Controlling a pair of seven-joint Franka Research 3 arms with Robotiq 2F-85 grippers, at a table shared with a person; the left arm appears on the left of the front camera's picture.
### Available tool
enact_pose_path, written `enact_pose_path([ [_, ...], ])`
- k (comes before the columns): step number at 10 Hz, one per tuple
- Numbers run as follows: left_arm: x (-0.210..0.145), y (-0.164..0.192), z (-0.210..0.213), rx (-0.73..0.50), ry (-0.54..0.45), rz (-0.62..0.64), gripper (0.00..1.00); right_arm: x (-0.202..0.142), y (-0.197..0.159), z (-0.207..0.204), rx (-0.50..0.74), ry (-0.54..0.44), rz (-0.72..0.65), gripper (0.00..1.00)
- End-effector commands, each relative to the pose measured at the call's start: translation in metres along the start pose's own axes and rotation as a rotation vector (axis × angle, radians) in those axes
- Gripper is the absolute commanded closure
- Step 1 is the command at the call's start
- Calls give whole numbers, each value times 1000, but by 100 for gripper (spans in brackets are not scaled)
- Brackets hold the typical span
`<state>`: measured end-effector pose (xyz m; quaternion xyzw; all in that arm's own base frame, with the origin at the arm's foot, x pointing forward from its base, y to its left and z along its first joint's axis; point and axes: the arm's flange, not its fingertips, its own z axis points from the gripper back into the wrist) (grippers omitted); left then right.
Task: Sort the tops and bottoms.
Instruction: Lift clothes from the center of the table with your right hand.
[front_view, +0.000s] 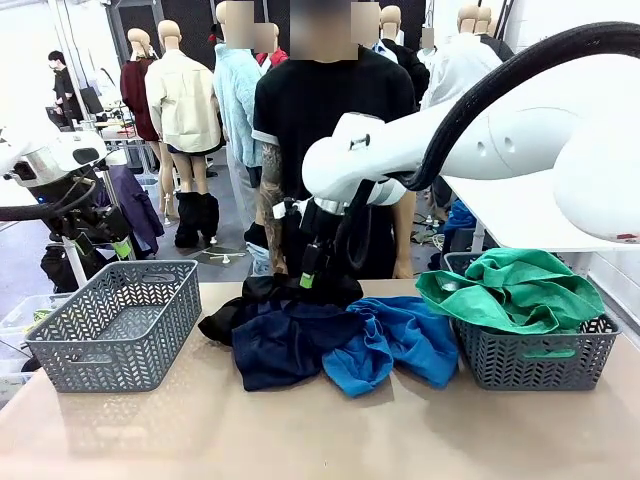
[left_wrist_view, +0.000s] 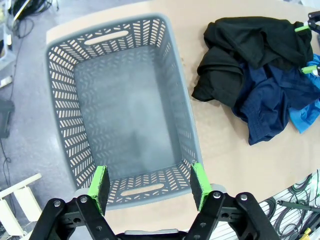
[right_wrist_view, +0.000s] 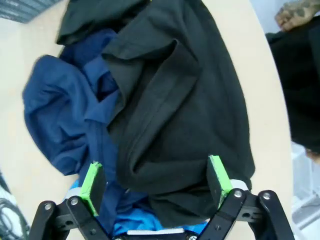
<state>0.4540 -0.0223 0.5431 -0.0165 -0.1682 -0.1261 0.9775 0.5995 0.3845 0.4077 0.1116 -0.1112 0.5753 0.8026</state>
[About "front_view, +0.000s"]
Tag clear plastic storage box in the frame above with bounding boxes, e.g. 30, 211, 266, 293
0, 293, 74, 361

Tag person in black t-shirt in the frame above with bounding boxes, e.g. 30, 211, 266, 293
252, 0, 419, 279

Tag blue cloth bundle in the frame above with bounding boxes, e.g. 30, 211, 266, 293
442, 199, 476, 237

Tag black left arm cable sleeve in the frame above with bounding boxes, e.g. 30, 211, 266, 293
0, 169, 99, 224

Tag mannequin in light blue fleece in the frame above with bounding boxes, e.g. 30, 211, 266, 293
212, 0, 267, 174

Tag mannequin in white shirt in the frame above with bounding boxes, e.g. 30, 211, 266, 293
419, 4, 504, 111

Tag mannequin in cream jacket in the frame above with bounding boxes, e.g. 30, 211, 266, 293
144, 19, 224, 201

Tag black arm cable sleeve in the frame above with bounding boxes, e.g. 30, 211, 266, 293
344, 20, 640, 271
0, 169, 99, 224

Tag black backpack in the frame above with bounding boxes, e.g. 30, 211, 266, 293
39, 244, 84, 294

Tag large white table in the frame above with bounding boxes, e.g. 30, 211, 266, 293
439, 174, 640, 284

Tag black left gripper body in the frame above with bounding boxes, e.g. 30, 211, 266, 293
38, 184, 132, 246

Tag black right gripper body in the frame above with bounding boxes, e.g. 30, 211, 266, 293
283, 197, 347, 262

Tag black right arm cable sleeve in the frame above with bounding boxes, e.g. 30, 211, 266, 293
344, 20, 640, 271

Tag tattooed right forearm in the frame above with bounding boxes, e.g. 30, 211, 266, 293
258, 189, 289, 266

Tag green garment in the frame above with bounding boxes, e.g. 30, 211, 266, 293
415, 247, 606, 335

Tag mannequin in red jacket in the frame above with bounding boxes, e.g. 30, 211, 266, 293
254, 22, 291, 69

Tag mannequin in black coat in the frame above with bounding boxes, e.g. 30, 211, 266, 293
379, 4, 431, 111

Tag light denim jeans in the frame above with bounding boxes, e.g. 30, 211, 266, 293
245, 242, 275, 279

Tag black garment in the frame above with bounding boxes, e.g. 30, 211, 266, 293
197, 273, 365, 346

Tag person's left forearm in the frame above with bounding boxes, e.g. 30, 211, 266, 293
392, 192, 417, 261

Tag masked person in black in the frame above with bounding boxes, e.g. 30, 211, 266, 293
47, 49, 82, 121

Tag purple jacket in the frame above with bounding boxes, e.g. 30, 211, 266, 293
94, 164, 166, 256

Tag navy blue garment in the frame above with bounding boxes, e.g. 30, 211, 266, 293
231, 301, 371, 392

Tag white mannequin floor base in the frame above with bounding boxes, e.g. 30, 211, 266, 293
202, 249, 247, 267

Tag grey plastic woven basket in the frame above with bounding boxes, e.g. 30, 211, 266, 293
23, 259, 203, 394
443, 251, 622, 392

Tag bright blue garment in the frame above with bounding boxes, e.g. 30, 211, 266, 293
321, 295, 460, 399

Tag mannequin in maroon top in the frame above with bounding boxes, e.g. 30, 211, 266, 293
119, 27, 166, 221

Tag black bunched trousers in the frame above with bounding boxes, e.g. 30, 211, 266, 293
243, 222, 269, 251

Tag silver metal pole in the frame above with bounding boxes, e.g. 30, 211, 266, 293
49, 0, 137, 262

